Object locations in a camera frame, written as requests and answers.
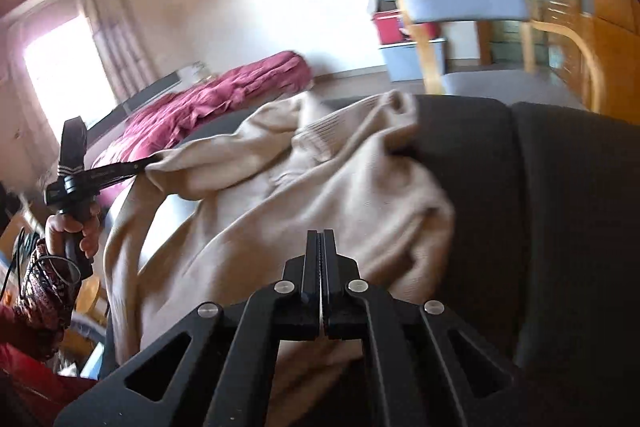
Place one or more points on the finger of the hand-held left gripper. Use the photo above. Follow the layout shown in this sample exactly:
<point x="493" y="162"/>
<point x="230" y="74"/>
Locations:
<point x="120" y="172"/>

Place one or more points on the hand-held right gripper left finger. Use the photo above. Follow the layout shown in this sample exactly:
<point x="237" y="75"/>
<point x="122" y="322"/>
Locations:
<point x="312" y="287"/>

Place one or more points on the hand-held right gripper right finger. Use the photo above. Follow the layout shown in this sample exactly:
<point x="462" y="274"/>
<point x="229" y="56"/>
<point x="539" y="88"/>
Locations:
<point x="329" y="287"/>

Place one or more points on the beige knit sweater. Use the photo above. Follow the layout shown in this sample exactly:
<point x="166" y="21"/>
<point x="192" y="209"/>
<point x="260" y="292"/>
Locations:
<point x="300" y="197"/>

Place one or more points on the person's left forearm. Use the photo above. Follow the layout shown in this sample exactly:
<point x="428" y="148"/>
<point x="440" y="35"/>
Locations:
<point x="42" y="302"/>

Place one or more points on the person's left hand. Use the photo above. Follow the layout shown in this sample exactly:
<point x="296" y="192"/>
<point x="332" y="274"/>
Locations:
<point x="54" y="229"/>

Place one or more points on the grey headboard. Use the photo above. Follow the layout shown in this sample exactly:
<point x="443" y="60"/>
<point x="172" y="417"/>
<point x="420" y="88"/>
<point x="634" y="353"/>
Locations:
<point x="145" y="94"/>

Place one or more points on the red quilt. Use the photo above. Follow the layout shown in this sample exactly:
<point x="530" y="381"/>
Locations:
<point x="210" y="102"/>

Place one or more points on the window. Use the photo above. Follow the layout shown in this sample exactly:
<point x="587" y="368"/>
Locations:
<point x="65" y="67"/>

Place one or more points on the patterned curtain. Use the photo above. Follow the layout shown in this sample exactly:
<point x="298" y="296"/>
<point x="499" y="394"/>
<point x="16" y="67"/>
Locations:
<point x="125" y="37"/>

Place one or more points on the person's red clothing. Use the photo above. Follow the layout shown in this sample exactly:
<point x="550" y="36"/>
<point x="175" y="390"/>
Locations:
<point x="30" y="382"/>

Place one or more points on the black leather ottoman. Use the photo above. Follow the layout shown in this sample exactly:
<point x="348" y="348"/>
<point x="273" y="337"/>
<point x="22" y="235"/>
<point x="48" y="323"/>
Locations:
<point x="550" y="232"/>

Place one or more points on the grey plastic storage bin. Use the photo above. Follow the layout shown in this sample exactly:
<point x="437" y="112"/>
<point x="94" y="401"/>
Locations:
<point x="400" y="62"/>

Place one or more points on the red storage box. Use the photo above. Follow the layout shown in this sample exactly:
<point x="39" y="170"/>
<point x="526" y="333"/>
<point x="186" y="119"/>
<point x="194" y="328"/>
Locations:
<point x="390" y="29"/>

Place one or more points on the wooden wardrobe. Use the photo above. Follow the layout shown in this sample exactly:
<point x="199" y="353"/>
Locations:
<point x="615" y="7"/>

